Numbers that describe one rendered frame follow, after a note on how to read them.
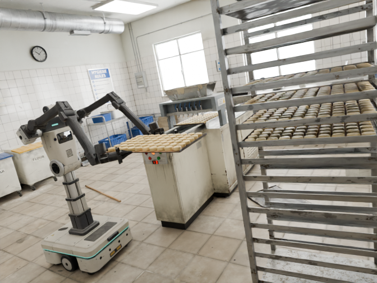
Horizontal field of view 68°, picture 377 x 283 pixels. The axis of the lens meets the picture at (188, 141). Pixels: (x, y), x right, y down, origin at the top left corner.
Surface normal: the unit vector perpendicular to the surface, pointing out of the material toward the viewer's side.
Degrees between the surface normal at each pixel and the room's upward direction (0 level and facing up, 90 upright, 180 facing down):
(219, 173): 90
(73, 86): 90
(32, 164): 91
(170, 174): 90
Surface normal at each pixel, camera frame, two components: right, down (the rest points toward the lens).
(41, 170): 0.81, 0.04
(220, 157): -0.48, 0.29
